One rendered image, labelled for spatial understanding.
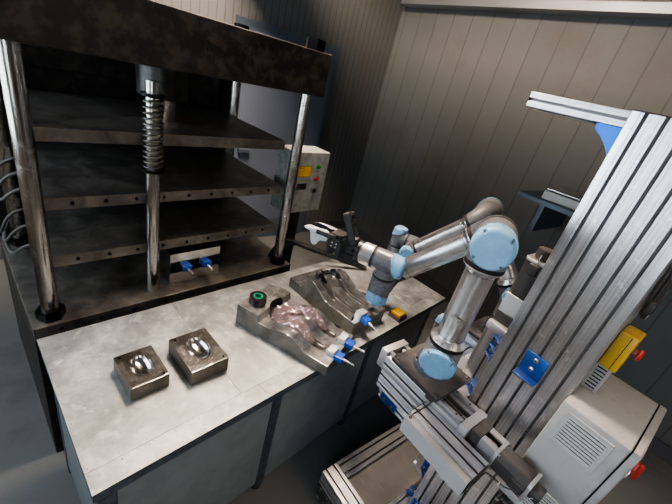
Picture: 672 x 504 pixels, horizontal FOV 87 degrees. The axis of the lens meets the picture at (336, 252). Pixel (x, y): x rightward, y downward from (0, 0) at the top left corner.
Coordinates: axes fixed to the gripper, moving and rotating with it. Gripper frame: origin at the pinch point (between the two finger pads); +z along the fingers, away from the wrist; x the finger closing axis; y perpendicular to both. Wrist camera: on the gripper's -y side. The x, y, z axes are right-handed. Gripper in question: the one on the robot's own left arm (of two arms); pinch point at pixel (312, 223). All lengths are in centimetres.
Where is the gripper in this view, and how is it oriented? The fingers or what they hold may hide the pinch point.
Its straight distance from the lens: 124.9
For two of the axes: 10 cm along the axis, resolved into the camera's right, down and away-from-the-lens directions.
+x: 4.1, -1.9, 8.9
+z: -8.7, -3.9, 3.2
